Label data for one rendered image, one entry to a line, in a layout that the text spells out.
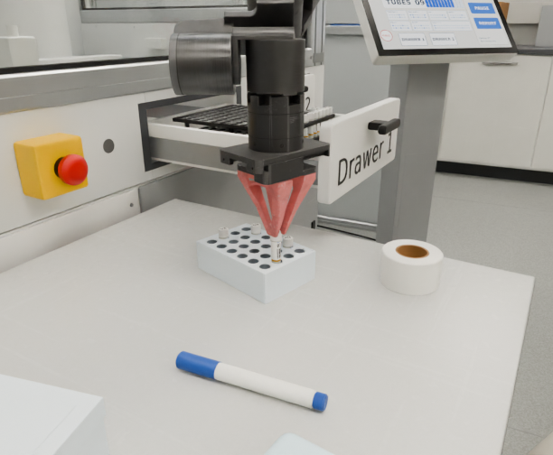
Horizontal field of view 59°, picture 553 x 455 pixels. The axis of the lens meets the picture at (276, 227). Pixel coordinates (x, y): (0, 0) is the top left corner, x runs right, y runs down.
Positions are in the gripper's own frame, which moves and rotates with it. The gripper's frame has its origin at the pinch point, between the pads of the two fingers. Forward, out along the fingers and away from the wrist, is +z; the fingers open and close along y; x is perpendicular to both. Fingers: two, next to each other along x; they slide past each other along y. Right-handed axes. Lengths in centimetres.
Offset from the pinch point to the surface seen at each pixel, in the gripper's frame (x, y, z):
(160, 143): -35.0, -6.1, -2.4
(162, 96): -38.5, -9.2, -9.5
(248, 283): -1.2, 3.3, 6.3
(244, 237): -8.2, -1.9, 4.5
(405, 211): -56, -116, 45
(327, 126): -5.2, -13.7, -8.5
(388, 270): 8.5, -9.7, 5.6
